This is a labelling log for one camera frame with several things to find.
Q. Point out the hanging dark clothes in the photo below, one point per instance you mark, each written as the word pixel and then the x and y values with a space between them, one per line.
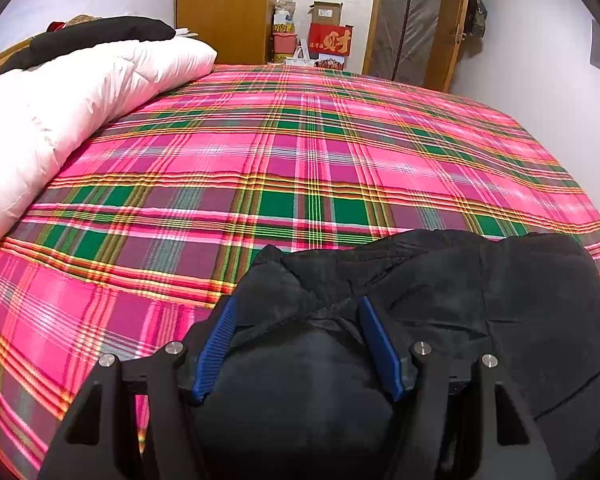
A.
pixel 476 15

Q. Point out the black cloth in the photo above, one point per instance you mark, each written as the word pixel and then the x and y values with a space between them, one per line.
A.
pixel 105 32

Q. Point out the pink plastic container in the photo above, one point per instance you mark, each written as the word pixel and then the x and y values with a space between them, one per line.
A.
pixel 285 42

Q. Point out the brown wooden wardrobe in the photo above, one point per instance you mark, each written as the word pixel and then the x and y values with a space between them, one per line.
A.
pixel 220 10

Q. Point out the white duvet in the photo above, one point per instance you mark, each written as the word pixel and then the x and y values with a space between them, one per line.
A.
pixel 80 110

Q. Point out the black jacket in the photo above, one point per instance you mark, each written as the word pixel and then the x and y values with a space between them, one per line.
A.
pixel 480 300

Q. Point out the pink plaid bed sheet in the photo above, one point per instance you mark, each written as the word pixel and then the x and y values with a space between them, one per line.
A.
pixel 280 160

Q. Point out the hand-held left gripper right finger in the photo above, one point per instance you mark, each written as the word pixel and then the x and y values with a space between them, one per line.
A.
pixel 380 350

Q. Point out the wooden headboard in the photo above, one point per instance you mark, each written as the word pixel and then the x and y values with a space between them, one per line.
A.
pixel 0 60

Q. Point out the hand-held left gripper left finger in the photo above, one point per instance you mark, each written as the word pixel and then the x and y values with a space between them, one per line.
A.
pixel 212 355

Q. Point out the cardboard box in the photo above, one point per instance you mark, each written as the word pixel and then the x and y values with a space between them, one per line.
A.
pixel 326 12

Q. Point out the red gift box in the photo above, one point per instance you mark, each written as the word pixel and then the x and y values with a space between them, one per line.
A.
pixel 330 40

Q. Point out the white bag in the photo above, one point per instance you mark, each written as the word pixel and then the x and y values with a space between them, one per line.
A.
pixel 300 57

